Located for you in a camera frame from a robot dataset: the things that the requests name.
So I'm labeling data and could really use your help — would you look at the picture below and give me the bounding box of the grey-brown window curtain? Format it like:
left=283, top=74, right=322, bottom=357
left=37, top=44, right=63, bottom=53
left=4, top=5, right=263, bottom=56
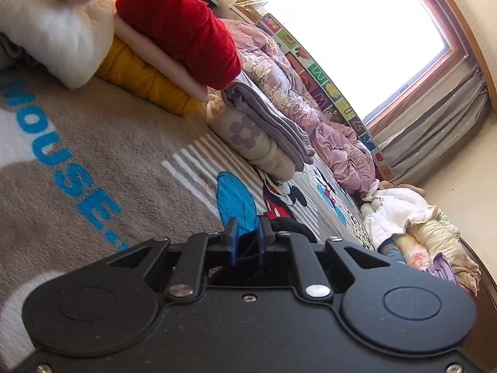
left=375, top=60, right=491, bottom=184

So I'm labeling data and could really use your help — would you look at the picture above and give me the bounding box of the stack of folded clothes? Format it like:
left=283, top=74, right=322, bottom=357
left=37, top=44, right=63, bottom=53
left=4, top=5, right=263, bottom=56
left=426, top=253, right=459, bottom=285

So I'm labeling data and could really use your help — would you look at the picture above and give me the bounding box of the pale pink folded garment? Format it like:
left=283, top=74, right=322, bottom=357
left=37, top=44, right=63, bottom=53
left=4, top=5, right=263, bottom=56
left=114, top=14, right=208, bottom=103

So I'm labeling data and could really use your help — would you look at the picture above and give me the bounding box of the colourful alphabet foam mat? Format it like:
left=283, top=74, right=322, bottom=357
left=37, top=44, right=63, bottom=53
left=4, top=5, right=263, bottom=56
left=255, top=14, right=394, bottom=181

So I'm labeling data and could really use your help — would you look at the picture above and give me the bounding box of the dark wooden bed headboard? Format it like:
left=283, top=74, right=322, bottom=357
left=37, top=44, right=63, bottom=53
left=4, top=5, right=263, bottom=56
left=461, top=239, right=497, bottom=371

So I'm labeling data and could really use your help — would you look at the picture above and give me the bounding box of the wooden framed window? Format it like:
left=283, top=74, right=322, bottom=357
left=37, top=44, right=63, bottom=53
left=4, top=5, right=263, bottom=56
left=231, top=0, right=496, bottom=135

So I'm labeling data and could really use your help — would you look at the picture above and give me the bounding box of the red knitted sweater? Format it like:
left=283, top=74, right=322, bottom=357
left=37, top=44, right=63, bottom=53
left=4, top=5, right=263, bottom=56
left=116, top=0, right=242, bottom=90

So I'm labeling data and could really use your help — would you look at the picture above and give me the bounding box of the beige flower-print folded bedding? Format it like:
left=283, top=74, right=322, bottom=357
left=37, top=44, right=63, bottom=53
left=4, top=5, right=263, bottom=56
left=206, top=89, right=296, bottom=181

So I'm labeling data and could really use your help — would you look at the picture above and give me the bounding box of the black fleece-lined garment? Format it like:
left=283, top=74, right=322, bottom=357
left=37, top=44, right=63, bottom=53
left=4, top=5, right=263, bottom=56
left=237, top=217, right=317, bottom=259

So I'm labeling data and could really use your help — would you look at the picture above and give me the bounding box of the cream satin quilt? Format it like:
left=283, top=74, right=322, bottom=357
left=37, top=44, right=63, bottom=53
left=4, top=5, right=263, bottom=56
left=393, top=205, right=481, bottom=297

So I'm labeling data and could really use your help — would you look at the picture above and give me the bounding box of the white puffy jacket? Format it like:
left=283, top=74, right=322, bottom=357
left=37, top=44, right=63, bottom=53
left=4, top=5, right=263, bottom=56
left=361, top=179, right=438, bottom=250

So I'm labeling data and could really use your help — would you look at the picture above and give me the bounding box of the pink crumpled quilt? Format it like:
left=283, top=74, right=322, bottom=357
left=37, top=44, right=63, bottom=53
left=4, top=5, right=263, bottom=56
left=222, top=19, right=376, bottom=195

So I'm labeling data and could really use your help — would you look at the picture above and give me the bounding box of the Mickey Mouse plush blanket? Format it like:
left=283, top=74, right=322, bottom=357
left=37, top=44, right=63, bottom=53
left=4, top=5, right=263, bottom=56
left=1, top=67, right=369, bottom=370

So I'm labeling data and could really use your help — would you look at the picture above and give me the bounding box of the mustard yellow folded sweater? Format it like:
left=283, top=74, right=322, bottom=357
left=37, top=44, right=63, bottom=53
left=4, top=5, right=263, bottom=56
left=95, top=35, right=200, bottom=117

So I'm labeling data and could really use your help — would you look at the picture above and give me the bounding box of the folded grey purple blanket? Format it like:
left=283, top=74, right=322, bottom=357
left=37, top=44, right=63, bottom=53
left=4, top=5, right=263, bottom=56
left=221, top=79, right=315, bottom=172

